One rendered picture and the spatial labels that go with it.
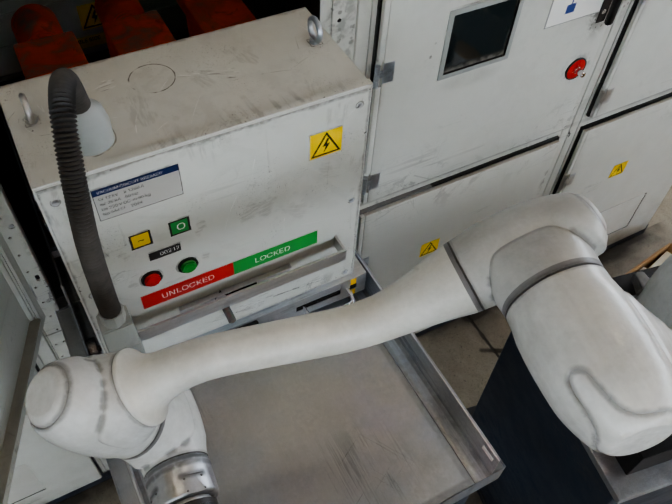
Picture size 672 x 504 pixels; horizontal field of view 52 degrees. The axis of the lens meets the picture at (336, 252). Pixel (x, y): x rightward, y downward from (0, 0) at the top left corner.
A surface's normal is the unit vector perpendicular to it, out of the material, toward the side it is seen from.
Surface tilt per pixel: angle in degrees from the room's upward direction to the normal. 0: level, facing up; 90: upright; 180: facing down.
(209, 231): 90
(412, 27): 90
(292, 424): 0
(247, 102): 0
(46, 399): 37
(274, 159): 90
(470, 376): 0
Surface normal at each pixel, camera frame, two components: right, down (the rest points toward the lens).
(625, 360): -0.10, -0.39
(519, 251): -0.50, -0.48
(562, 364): -0.75, -0.07
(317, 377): 0.04, -0.61
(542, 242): -0.31, -0.59
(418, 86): 0.47, 0.71
